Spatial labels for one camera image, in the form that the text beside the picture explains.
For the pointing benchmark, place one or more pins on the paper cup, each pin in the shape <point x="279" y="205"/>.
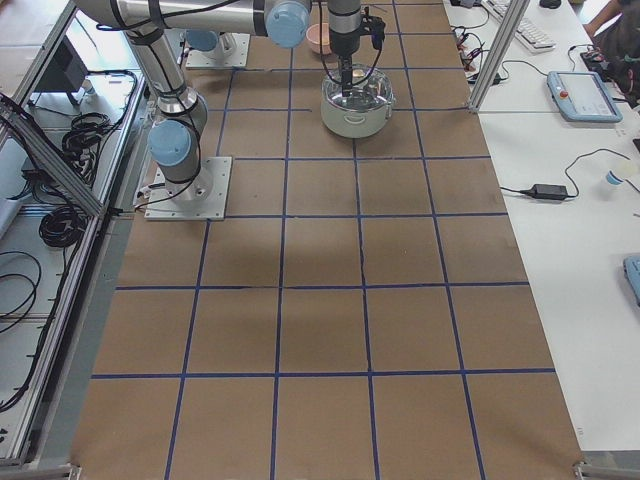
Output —
<point x="615" y="177"/>

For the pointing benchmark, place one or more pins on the aluminium diagonal strut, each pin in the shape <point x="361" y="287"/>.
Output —
<point x="43" y="153"/>

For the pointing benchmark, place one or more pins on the glass pot lid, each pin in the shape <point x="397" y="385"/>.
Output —
<point x="371" y="90"/>

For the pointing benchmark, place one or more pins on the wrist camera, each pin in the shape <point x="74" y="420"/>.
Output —
<point x="374" y="27"/>

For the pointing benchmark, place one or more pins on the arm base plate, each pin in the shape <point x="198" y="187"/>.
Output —
<point x="204" y="199"/>
<point x="198" y="61"/>

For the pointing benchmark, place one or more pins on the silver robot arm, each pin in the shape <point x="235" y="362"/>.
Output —
<point x="211" y="43"/>
<point x="174" y="140"/>

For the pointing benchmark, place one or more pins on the aluminium frame post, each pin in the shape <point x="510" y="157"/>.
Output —
<point x="500" y="44"/>

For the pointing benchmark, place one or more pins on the white keyboard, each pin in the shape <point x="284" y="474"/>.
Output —
<point x="527" y="33"/>

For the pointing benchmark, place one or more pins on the black power adapter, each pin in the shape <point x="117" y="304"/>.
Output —
<point x="546" y="192"/>

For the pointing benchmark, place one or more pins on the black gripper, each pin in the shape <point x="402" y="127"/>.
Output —
<point x="343" y="43"/>

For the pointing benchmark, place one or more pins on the pink bowl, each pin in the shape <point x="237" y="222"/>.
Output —
<point x="317" y="38"/>

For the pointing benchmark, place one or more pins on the blue teach pendant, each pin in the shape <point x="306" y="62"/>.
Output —
<point x="582" y="97"/>
<point x="631" y="268"/>

